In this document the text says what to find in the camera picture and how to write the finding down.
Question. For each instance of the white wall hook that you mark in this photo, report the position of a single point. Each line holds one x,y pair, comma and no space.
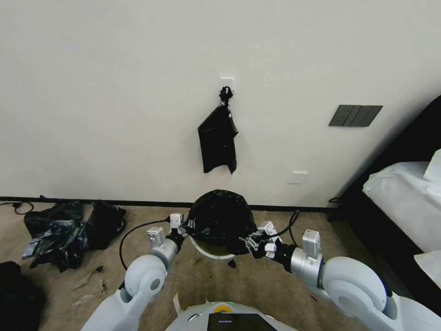
227,78

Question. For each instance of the black fabric bundle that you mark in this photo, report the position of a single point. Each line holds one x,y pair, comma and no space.
17,296

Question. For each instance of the dark grey switch panel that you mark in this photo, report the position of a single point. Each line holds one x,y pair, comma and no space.
355,116

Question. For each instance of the black trash bag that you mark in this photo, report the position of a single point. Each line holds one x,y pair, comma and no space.
220,217

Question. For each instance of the torn paper scrap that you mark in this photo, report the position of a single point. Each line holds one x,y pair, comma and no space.
90,281

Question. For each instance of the folded black hanging bag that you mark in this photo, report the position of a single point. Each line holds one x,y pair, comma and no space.
217,138

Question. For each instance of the white wall socket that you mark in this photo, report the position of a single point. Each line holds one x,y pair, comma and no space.
297,177

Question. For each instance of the shiny crumpled black bag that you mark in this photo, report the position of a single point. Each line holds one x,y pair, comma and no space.
57,244

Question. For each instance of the dark bed frame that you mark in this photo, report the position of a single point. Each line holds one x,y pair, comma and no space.
386,193

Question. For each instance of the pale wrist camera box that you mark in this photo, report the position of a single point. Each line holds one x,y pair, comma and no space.
176,221
267,229

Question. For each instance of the white robot front shell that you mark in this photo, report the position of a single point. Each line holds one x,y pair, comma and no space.
227,317

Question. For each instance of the white bed mattress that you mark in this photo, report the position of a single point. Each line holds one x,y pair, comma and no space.
403,200

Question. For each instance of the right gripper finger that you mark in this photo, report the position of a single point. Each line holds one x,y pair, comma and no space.
256,237
248,247

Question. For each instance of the crumpled black plastic bag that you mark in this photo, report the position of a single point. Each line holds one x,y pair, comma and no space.
103,224
53,215

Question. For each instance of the black baseboard strip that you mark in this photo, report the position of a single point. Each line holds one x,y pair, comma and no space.
103,200

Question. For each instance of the small black plastic scrap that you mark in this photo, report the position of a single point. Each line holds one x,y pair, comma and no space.
232,263

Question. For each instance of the white pillow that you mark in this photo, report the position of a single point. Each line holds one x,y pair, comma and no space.
433,165

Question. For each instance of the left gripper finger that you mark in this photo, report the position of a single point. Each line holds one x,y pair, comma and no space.
186,231
191,223

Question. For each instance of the white round trash bin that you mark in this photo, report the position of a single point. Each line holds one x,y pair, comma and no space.
213,250

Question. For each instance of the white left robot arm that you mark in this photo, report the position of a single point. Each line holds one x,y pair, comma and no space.
141,279

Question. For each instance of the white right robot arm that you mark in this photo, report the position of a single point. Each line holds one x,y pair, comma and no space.
351,286

